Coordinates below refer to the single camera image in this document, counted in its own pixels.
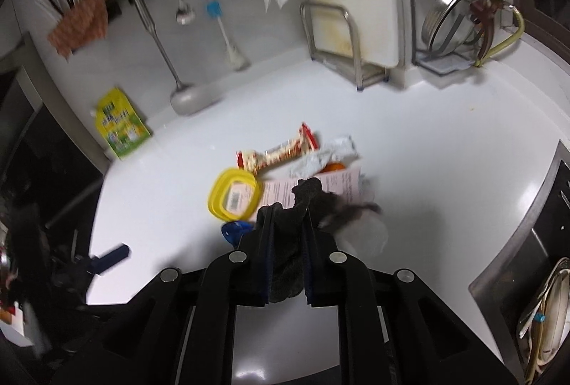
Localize black cooktop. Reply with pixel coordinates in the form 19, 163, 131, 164
0, 100, 105, 234

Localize crumpled silver wrapper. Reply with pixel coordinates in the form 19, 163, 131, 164
289, 135, 359, 178

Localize clear plastic packaging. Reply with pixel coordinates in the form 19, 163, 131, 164
332, 207, 388, 256

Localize orange cloth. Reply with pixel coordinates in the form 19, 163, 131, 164
47, 0, 110, 60

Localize large metal ladle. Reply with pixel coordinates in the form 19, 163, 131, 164
127, 0, 222, 116

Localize white and blue bottle brush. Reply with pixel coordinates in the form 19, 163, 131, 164
196, 0, 250, 71

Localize steel sink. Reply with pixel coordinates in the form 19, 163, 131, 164
467, 140, 570, 385

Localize yellow gas hose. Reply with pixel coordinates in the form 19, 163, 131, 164
474, 4, 526, 67

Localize dark grey cloth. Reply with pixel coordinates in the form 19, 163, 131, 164
258, 178, 384, 303

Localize yellow plastic lid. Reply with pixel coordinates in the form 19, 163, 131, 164
208, 166, 264, 222

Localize stack of dirty dishes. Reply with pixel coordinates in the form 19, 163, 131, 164
517, 258, 570, 385

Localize printed paper leaflet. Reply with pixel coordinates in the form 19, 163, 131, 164
258, 164, 368, 216

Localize blue plastic piece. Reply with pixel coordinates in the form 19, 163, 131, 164
221, 221, 255, 247

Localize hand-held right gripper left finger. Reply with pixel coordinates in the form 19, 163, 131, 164
62, 207, 274, 385

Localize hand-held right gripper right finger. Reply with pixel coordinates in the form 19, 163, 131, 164
302, 213, 517, 385

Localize red and white snack wrapper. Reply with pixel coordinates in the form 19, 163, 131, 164
236, 123, 320, 176

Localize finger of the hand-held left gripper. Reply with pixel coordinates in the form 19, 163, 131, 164
87, 245, 132, 276

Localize metal cutting board rack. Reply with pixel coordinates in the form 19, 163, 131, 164
299, 1, 390, 92

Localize gas valve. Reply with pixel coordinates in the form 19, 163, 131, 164
472, 0, 508, 56

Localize yellow seasoning pouch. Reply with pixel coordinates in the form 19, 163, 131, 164
91, 87, 152, 160

